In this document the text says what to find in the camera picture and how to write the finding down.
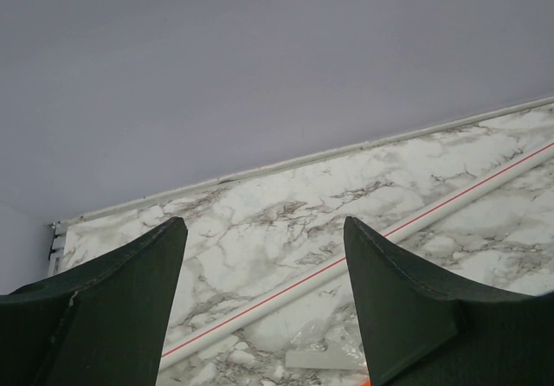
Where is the aluminium extrusion frame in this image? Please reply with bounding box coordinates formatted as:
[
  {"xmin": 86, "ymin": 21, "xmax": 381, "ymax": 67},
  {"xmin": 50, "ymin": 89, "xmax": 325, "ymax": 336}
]
[{"xmin": 48, "ymin": 222, "xmax": 68, "ymax": 277}]

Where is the clear plastic bag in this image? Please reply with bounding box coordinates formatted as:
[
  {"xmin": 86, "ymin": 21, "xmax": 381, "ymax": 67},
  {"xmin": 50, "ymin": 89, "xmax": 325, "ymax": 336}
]
[{"xmin": 285, "ymin": 318, "xmax": 367, "ymax": 370}]

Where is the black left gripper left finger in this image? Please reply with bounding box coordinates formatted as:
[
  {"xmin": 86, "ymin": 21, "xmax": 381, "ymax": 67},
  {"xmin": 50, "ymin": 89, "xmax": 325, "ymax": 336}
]
[{"xmin": 1, "ymin": 217, "xmax": 188, "ymax": 385}]

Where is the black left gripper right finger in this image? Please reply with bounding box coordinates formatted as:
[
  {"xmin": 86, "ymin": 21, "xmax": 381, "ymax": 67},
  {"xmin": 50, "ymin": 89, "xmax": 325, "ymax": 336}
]
[{"xmin": 344, "ymin": 217, "xmax": 553, "ymax": 385}]

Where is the white PVC pipe frame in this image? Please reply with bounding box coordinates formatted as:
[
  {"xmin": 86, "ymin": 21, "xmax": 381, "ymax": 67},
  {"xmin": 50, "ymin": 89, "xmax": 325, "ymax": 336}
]
[{"xmin": 159, "ymin": 141, "xmax": 553, "ymax": 370}]

